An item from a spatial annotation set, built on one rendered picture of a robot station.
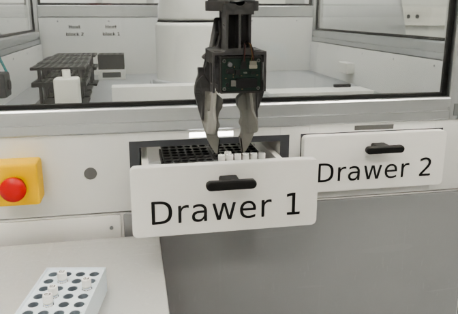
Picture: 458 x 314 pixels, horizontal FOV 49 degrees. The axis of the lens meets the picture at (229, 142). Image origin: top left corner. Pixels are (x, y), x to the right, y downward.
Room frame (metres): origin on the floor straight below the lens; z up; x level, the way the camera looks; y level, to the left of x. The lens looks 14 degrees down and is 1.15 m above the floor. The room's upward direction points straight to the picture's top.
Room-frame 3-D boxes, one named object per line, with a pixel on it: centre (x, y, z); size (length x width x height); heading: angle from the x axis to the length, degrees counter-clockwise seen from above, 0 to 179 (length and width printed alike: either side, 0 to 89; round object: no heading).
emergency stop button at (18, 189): (0.77, 0.35, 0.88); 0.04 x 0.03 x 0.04; 101
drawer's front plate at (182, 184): (0.74, 0.00, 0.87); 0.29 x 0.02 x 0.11; 101
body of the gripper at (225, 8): (0.69, -0.01, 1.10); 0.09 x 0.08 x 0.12; 11
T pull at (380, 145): (0.91, -0.28, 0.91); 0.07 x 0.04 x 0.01; 101
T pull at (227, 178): (0.71, 0.00, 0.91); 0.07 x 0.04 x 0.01; 101
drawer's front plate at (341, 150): (0.94, -0.28, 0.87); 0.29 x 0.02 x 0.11; 101
